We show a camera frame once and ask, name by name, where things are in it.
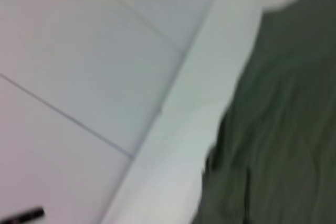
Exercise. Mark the dark green FREE T-shirt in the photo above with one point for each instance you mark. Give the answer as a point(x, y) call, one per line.
point(275, 129)

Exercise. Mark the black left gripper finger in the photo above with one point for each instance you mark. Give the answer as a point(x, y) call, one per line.
point(29, 214)

